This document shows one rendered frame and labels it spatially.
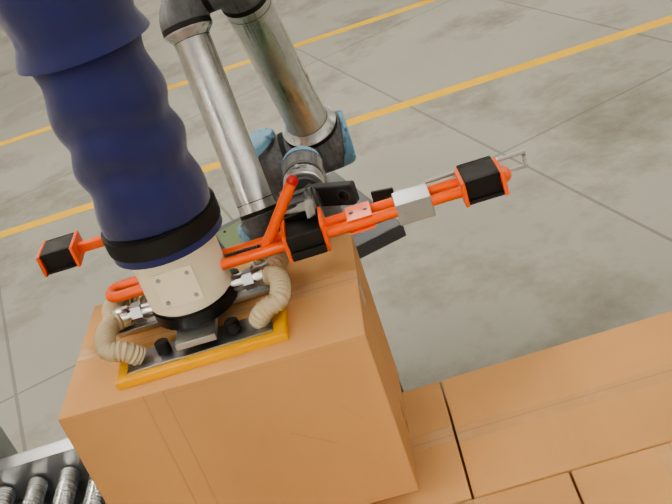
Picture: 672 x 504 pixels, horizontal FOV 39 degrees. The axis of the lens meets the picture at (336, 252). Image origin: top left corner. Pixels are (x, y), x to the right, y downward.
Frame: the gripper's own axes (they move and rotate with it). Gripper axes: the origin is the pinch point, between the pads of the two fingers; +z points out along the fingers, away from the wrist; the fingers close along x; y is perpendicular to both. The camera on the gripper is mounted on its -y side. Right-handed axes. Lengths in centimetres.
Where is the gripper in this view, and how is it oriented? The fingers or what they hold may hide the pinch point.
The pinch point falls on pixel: (318, 230)
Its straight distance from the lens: 181.3
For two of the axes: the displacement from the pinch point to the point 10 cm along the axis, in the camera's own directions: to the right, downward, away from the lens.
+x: -3.1, -8.3, -4.6
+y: -9.5, 3.0, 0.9
